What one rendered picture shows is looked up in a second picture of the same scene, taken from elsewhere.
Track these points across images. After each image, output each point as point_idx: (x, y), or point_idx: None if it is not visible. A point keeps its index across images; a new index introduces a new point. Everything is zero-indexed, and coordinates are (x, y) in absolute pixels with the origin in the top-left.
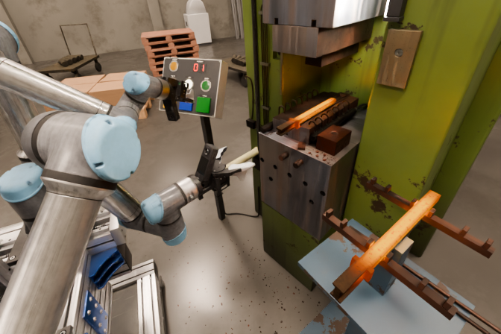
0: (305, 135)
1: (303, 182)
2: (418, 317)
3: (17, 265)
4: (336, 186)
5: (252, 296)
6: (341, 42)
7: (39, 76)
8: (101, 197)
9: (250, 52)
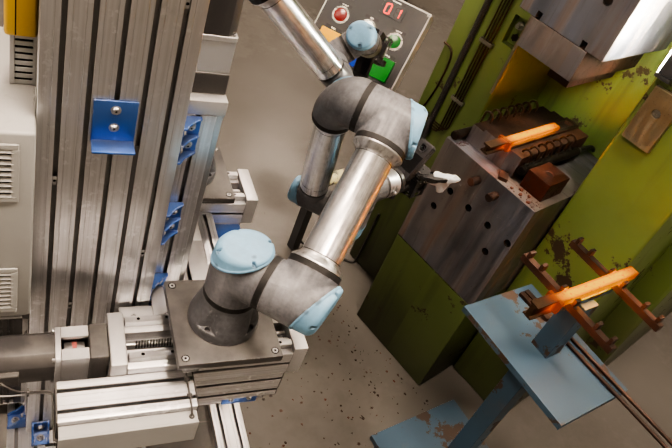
0: (512, 163)
1: (485, 222)
2: (573, 382)
3: (342, 198)
4: (524, 241)
5: (333, 367)
6: (601, 68)
7: (304, 12)
8: (393, 167)
9: (469, 14)
